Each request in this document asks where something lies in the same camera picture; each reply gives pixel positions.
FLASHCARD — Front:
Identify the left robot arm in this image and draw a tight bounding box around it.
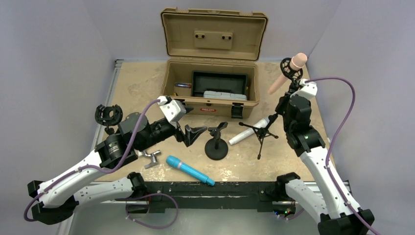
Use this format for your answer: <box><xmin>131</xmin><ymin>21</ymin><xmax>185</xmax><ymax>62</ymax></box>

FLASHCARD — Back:
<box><xmin>23</xmin><ymin>99</ymin><xmax>207</xmax><ymax>225</ymax></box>

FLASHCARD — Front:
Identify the grey plastic bit case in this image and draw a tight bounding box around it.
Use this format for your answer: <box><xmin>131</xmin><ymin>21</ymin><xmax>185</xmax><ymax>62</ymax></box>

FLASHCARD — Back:
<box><xmin>203</xmin><ymin>91</ymin><xmax>247</xmax><ymax>101</ymax></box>

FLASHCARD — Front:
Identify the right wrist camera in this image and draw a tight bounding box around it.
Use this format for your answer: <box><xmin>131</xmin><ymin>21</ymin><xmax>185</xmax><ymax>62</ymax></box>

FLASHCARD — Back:
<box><xmin>290</xmin><ymin>78</ymin><xmax>318</xmax><ymax>100</ymax></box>

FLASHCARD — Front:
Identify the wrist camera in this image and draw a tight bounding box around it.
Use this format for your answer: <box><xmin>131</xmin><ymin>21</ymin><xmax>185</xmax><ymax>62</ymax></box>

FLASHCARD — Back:
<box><xmin>290</xmin><ymin>78</ymin><xmax>318</xmax><ymax>100</ymax></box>
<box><xmin>158</xmin><ymin>96</ymin><xmax>186</xmax><ymax>129</ymax></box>

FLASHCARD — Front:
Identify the tan plastic toolbox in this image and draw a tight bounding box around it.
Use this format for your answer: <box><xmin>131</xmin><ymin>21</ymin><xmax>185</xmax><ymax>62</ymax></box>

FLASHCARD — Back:
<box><xmin>160</xmin><ymin>8</ymin><xmax>268</xmax><ymax>119</ymax></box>

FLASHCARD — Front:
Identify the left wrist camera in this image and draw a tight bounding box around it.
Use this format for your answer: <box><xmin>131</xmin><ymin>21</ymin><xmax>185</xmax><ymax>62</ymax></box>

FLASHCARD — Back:
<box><xmin>158</xmin><ymin>96</ymin><xmax>186</xmax><ymax>129</ymax></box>

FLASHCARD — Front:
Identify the white chrome faucet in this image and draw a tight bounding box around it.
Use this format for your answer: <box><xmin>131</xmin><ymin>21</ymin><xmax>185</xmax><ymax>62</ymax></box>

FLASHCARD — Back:
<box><xmin>138</xmin><ymin>150</ymin><xmax>161</xmax><ymax>169</ymax></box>

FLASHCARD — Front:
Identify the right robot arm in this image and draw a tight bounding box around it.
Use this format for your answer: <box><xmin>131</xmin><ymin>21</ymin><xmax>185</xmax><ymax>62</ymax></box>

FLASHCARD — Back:
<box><xmin>275</xmin><ymin>84</ymin><xmax>374</xmax><ymax>235</ymax></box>

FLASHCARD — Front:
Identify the white microphone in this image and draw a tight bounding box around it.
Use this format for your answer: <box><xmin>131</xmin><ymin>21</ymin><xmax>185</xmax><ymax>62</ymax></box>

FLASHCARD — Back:
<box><xmin>229</xmin><ymin>117</ymin><xmax>269</xmax><ymax>145</ymax></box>

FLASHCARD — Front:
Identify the red blue screwdriver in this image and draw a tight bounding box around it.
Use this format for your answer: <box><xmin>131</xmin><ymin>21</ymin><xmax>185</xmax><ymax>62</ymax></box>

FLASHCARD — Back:
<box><xmin>175</xmin><ymin>83</ymin><xmax>192</xmax><ymax>89</ymax></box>

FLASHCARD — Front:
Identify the black toolbox tray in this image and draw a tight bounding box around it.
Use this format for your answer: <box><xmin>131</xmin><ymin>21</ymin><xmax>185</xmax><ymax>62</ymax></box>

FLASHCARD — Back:
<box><xmin>191</xmin><ymin>70</ymin><xmax>248</xmax><ymax>97</ymax></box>

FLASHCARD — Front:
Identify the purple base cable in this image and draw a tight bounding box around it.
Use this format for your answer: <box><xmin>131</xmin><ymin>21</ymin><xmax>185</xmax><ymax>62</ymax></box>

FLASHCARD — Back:
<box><xmin>125</xmin><ymin>193</ymin><xmax>179</xmax><ymax>230</ymax></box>

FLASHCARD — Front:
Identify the blue microphone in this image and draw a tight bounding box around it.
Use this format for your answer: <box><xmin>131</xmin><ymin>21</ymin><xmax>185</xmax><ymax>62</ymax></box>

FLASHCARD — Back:
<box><xmin>166</xmin><ymin>156</ymin><xmax>215</xmax><ymax>186</ymax></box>

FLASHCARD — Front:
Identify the pink microphone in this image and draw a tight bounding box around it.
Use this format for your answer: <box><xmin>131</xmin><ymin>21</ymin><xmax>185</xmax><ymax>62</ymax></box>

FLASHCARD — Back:
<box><xmin>268</xmin><ymin>52</ymin><xmax>308</xmax><ymax>94</ymax></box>

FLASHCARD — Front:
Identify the black tripod mic stand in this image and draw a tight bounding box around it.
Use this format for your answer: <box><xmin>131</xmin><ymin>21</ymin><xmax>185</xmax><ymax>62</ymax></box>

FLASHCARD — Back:
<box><xmin>238</xmin><ymin>57</ymin><xmax>305</xmax><ymax>160</ymax></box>

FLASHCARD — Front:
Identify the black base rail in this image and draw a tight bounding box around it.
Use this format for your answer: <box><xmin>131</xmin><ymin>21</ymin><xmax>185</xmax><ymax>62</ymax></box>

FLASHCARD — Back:
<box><xmin>126</xmin><ymin>182</ymin><xmax>298</xmax><ymax>216</ymax></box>

